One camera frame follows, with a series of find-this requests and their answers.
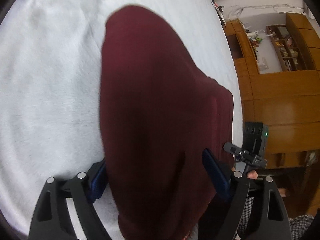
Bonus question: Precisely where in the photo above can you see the orange wooden cabinet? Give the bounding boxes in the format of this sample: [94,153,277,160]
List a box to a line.
[222,12,320,196]

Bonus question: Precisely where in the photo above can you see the checkered right sleeve forearm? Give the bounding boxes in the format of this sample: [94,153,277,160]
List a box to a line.
[237,197,314,239]

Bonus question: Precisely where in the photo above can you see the white fleece bed sheet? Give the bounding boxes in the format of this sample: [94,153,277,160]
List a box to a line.
[1,0,243,239]

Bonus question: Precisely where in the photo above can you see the person right hand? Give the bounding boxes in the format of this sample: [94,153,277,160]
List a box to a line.
[231,164,288,198]

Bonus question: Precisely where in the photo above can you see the maroon pants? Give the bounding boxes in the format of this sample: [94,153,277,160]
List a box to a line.
[100,5,234,239]

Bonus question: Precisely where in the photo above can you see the wooden wall shelf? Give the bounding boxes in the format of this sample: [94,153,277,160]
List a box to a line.
[266,24,307,72]

